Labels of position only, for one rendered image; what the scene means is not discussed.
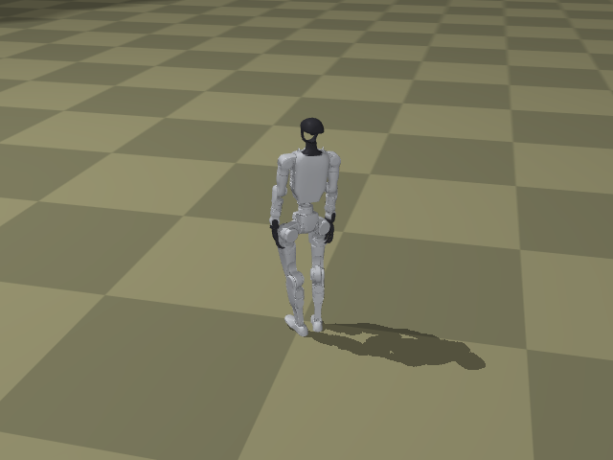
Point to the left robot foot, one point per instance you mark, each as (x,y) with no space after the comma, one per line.
(290,321)

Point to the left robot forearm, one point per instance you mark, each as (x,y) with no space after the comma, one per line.
(276,207)

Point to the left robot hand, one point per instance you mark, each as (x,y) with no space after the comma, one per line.
(274,227)

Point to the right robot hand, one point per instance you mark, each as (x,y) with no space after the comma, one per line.
(329,235)

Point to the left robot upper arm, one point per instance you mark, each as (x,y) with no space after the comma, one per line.
(285,163)

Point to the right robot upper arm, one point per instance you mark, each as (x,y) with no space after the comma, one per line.
(334,163)

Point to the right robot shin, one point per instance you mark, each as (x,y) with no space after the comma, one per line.
(318,290)

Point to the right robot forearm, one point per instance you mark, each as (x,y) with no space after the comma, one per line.
(330,204)

